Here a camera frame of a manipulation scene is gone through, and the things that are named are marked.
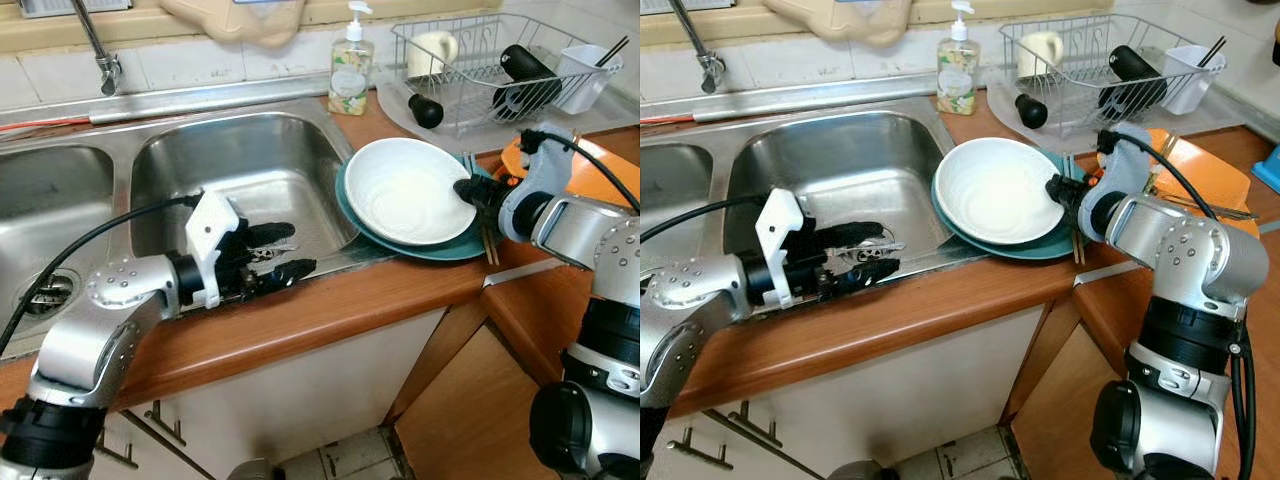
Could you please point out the chrome sink faucet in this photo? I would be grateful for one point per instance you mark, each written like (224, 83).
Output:
(100, 55)
(703, 55)

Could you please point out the metal sink strainer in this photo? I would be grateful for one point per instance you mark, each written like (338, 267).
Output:
(47, 293)

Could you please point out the cream ceramic mug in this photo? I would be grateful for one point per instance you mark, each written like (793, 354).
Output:
(432, 52)
(1040, 52)

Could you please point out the blue plastic item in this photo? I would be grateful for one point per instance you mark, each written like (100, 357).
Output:
(1268, 170)

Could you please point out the black flask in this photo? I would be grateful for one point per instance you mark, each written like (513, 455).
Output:
(530, 75)
(1135, 72)

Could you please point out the dark chopsticks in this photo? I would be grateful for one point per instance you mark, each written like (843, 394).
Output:
(613, 50)
(1213, 50)

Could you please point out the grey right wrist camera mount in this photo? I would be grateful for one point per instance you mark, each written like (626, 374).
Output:
(1128, 160)
(548, 165)

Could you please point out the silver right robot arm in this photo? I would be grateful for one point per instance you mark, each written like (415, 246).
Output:
(1180, 250)
(590, 225)

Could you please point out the stainless steel double sink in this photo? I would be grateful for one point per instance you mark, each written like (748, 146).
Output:
(830, 160)
(240, 165)

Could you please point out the beige plastic basin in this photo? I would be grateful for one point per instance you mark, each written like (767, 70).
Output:
(840, 22)
(235, 22)

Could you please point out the grey drain tray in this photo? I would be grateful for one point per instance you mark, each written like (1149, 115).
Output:
(400, 118)
(1005, 118)

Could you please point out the wood-top white kitchen counter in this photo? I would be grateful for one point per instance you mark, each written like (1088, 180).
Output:
(330, 320)
(930, 320)

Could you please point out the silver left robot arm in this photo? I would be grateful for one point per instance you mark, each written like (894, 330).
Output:
(690, 300)
(90, 330)

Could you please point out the teal plate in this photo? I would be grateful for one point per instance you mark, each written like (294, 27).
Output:
(1060, 248)
(460, 248)

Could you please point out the wooden chopsticks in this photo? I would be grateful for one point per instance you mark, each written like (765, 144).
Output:
(1077, 245)
(490, 245)

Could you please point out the orange plate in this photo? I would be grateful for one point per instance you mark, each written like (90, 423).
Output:
(1215, 175)
(605, 170)

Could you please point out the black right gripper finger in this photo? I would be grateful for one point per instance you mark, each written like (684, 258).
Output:
(465, 190)
(1056, 187)

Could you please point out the floral soap pump bottle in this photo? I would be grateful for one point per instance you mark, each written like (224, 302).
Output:
(958, 75)
(351, 75)

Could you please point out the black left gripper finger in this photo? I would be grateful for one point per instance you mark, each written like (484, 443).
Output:
(868, 274)
(288, 273)
(855, 236)
(273, 236)

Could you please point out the grey robot foot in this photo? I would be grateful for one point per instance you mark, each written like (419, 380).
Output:
(255, 470)
(853, 471)

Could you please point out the white ceramic bowl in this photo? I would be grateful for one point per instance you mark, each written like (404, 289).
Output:
(995, 190)
(405, 190)

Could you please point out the white plastic utensil holder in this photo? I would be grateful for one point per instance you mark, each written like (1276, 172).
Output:
(580, 78)
(1186, 78)

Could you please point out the black round cup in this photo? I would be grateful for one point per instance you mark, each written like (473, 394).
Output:
(425, 110)
(1031, 110)

